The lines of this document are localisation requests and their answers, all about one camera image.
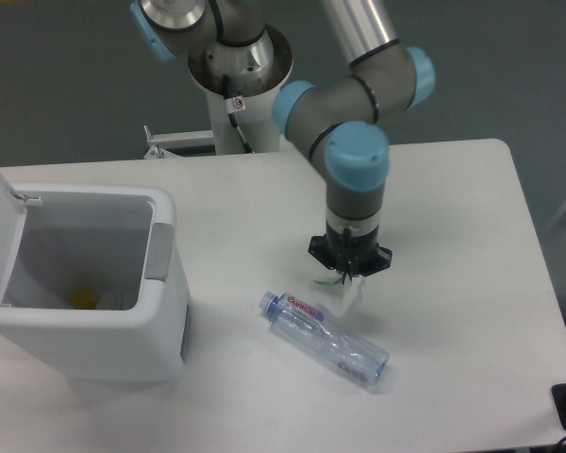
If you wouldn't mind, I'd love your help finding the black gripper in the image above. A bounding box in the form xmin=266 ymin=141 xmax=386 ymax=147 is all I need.
xmin=308 ymin=225 xmax=392 ymax=284

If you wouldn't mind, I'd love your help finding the white paper carton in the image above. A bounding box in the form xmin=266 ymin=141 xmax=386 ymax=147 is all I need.
xmin=308 ymin=276 xmax=367 ymax=318

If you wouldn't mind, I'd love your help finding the clear plastic water bottle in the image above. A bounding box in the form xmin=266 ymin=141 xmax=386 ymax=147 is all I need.
xmin=259 ymin=293 xmax=390 ymax=387

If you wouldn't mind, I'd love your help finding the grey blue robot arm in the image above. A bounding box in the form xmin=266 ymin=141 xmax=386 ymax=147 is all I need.
xmin=130 ymin=1 xmax=436 ymax=282

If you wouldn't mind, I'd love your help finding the white trash can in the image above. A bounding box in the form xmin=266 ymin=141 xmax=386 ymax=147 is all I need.
xmin=0 ymin=183 xmax=190 ymax=381

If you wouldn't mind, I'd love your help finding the yellow trash in bin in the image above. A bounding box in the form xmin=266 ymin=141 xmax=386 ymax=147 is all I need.
xmin=67 ymin=290 xmax=98 ymax=310

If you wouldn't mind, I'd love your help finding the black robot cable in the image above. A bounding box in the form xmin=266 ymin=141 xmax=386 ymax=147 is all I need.
xmin=222 ymin=74 xmax=256 ymax=155

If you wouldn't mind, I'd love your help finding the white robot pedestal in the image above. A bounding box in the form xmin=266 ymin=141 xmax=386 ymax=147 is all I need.
xmin=142 ymin=25 xmax=294 ymax=160

